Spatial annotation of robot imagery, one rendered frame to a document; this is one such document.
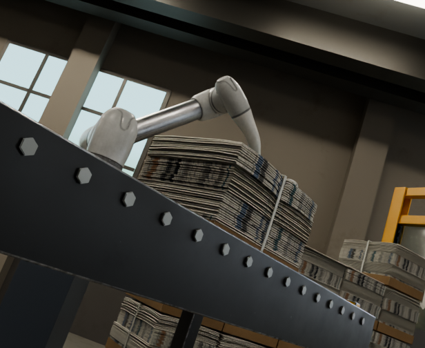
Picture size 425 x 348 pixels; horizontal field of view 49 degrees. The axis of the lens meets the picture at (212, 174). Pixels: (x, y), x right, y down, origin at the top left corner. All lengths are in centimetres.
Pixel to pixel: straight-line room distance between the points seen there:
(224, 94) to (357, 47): 241
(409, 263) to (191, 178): 184
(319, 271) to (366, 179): 259
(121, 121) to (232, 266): 120
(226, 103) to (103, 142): 64
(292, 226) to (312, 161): 367
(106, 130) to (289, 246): 90
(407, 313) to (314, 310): 178
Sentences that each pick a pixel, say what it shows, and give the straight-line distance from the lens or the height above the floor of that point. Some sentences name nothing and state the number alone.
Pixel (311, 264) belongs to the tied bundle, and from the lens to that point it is 220.
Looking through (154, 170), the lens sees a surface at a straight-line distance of 112.
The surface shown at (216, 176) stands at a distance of 98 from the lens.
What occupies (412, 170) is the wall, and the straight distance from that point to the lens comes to 508.
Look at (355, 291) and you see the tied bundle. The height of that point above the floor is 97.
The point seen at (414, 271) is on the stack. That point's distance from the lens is 273.
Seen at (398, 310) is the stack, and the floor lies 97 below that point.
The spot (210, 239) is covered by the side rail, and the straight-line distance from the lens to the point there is 63.
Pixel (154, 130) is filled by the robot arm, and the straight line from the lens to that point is 209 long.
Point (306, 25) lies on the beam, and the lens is 439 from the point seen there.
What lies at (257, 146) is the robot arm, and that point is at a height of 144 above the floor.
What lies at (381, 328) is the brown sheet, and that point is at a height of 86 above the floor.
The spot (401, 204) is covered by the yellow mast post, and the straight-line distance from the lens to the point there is 340.
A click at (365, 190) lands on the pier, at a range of 469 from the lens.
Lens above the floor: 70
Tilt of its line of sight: 14 degrees up
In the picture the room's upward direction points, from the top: 20 degrees clockwise
